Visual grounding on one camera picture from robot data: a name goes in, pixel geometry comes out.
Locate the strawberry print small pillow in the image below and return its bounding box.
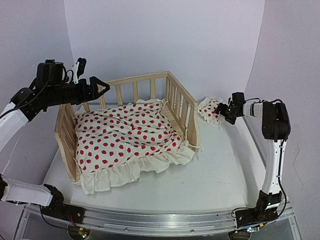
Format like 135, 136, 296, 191
197, 97, 225, 127

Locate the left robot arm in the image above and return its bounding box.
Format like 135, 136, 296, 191
0, 58, 110, 219

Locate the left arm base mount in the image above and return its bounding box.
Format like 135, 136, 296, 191
40, 184, 85, 224

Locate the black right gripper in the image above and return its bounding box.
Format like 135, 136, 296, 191
213, 103, 239, 125

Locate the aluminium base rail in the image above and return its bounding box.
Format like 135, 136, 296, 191
23, 202, 293, 232

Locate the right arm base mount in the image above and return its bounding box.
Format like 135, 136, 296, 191
234, 190, 283, 230

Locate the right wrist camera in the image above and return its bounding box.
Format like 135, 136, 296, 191
227, 96, 237, 111

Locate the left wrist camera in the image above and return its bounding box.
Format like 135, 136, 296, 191
68, 57, 87, 84

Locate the wooden pet bed frame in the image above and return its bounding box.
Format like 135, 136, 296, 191
54, 71, 201, 185

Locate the strawberry print ruffled mattress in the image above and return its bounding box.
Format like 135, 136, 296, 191
74, 99, 196, 195

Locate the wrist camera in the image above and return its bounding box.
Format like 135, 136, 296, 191
227, 96, 237, 111
68, 57, 87, 84

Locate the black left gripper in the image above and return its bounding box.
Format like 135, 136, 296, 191
44, 75, 110, 107

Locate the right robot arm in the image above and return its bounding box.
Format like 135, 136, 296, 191
214, 92, 291, 222

